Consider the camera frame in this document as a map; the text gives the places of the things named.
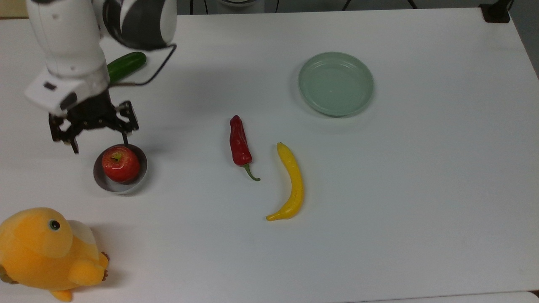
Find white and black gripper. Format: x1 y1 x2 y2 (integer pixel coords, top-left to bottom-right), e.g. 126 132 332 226
24 63 140 154

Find red apple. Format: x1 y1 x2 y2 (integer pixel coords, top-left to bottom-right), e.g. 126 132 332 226
102 146 141 183

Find grey bowl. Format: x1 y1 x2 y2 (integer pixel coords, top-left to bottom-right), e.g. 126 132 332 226
93 144 149 195

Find green cucumber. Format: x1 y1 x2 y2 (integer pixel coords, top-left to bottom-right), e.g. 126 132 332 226
107 52 147 84

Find orange plush toy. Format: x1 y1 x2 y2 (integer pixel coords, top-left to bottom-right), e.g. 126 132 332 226
0 207 110 303

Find beige wooden furniture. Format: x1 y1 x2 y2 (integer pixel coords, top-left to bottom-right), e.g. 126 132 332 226
0 0 29 19

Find red chili pepper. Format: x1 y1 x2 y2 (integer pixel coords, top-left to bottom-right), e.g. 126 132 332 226
229 115 261 182

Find yellow banana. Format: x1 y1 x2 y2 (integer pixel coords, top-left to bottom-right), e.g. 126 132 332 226
266 142 304 222

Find pale green plate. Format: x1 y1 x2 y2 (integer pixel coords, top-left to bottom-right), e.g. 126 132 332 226
298 51 374 117

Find black table clamp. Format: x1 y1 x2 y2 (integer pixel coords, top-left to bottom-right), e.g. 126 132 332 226
479 0 512 23

